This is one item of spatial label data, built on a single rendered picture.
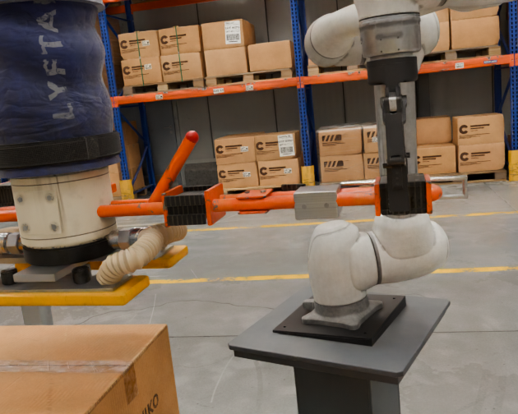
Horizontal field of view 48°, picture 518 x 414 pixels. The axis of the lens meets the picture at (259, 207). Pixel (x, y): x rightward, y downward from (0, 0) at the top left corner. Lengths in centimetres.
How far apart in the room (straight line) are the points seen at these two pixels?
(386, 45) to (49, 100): 53
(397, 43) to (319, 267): 87
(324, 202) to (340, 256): 69
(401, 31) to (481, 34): 726
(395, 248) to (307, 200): 73
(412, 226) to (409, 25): 81
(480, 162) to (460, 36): 164
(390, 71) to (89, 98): 49
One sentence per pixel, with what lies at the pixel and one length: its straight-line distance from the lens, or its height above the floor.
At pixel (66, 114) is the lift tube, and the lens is 100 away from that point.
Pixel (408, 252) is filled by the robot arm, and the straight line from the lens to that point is 163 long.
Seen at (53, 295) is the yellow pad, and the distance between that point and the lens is 101.
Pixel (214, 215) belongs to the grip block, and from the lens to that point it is 97.
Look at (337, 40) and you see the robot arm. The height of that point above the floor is 152.
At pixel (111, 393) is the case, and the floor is 94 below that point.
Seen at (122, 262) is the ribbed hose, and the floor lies 118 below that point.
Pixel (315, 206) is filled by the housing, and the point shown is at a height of 124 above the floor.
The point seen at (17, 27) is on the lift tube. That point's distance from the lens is 102.
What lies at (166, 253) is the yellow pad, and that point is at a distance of 114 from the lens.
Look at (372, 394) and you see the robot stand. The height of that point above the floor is 59.
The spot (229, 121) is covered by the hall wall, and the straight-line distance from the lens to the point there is 959.
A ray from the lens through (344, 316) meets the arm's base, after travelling 165.
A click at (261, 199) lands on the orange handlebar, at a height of 125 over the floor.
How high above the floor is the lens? 142
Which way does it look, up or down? 11 degrees down
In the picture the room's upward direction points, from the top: 6 degrees counter-clockwise
